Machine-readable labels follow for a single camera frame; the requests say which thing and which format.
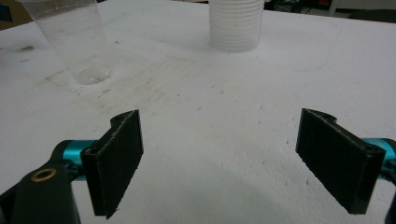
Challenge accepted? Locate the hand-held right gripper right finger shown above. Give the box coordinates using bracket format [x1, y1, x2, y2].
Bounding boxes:
[294, 107, 396, 216]

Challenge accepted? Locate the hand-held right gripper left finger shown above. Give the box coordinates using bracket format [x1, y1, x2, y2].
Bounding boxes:
[62, 109, 145, 220]

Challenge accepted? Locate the single clear plastic cup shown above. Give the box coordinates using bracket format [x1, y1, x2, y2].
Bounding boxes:
[18, 0, 117, 86]

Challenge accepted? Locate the stack of translucent plastic cups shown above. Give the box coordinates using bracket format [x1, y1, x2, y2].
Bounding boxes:
[207, 0, 265, 53]

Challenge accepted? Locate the white foam mat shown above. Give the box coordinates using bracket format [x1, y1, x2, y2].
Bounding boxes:
[0, 0, 396, 224]

